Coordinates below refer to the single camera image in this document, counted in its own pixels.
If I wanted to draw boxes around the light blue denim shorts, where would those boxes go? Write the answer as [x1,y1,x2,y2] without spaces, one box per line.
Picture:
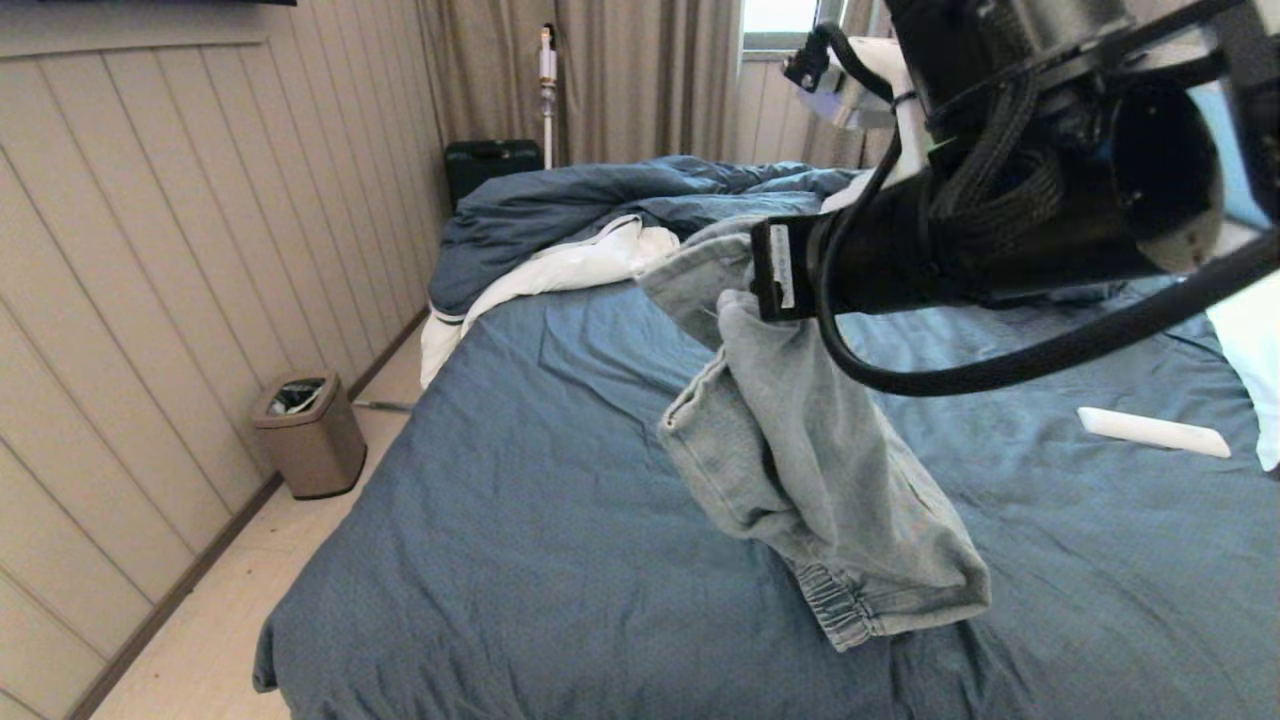
[637,215,993,653]

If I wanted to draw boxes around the narrow beige curtain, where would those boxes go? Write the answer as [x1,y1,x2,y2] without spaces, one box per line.
[805,0,901,169]

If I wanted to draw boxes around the wide beige curtain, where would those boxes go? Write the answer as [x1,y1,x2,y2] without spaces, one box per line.
[415,0,743,166]

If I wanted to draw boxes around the dark blue white-lined duvet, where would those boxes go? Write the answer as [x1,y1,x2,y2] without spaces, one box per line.
[420,155,871,389]

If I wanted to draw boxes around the white remote control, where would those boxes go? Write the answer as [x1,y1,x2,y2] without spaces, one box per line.
[1078,405,1233,459]

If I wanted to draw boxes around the light blue headboard pad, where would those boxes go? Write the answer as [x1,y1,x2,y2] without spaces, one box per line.
[1190,85,1261,229]

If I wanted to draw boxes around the white stick vacuum cleaner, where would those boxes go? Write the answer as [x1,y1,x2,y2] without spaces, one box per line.
[537,22,558,168]

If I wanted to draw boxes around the black hard suitcase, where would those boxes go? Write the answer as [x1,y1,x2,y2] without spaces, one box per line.
[443,138,546,209]

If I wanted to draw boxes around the bed with blue sheet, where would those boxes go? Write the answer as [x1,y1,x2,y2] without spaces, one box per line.
[252,205,1280,720]

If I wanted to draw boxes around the plain white pillow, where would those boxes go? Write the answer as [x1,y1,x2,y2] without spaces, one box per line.
[1205,300,1280,473]

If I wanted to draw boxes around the beige trash bin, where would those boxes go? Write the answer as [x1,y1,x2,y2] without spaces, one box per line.
[250,372,368,501]

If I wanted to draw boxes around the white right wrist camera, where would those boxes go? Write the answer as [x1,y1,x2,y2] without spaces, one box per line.
[783,22,933,189]

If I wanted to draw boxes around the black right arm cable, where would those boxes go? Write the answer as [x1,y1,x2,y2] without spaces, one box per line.
[815,160,1280,398]

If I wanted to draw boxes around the window with grey frame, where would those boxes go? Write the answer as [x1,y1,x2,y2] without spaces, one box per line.
[742,0,833,51]

